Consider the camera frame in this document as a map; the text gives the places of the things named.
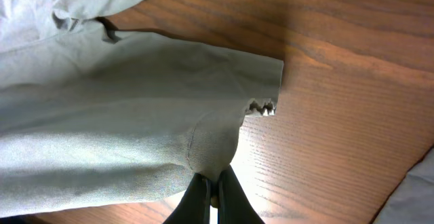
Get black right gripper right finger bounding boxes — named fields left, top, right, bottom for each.
left=218, top=166, right=264, bottom=224

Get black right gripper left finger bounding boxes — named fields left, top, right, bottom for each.
left=163, top=174, right=212, bottom=224

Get light khaki green shorts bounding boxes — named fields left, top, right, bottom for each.
left=1, top=0, right=283, bottom=217

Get dark grey shorts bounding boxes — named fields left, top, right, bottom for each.
left=374, top=149, right=433, bottom=224

